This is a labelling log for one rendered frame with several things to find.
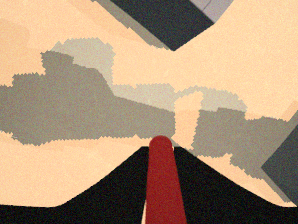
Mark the red peg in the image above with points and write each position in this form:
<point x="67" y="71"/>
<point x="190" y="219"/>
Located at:
<point x="164" y="203"/>

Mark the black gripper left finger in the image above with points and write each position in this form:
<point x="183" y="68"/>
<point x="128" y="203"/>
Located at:
<point x="117" y="198"/>

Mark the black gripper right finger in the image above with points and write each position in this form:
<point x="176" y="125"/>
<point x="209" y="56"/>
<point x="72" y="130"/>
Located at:
<point x="210" y="198"/>

